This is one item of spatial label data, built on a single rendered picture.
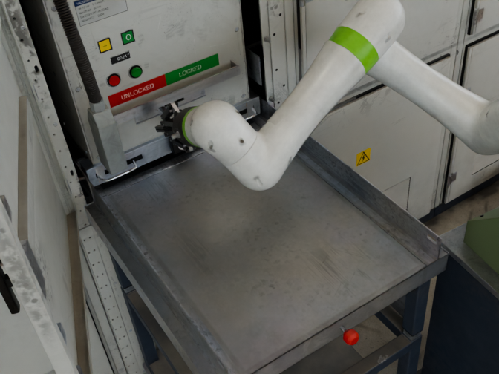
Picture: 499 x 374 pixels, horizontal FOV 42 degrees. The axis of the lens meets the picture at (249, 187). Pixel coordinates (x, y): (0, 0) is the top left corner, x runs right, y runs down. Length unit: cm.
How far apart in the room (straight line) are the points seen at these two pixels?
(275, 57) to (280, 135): 49
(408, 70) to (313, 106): 34
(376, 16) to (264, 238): 57
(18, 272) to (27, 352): 100
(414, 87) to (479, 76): 87
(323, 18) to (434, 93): 39
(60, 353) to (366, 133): 137
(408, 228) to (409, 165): 94
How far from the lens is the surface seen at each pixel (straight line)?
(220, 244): 158
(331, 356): 218
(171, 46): 170
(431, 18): 219
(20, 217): 117
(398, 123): 231
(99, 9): 158
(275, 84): 188
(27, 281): 104
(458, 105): 170
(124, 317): 210
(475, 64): 248
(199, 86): 174
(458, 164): 274
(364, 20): 148
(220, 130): 132
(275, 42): 182
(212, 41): 176
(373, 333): 245
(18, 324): 193
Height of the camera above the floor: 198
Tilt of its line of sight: 41 degrees down
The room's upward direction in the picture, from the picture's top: 6 degrees counter-clockwise
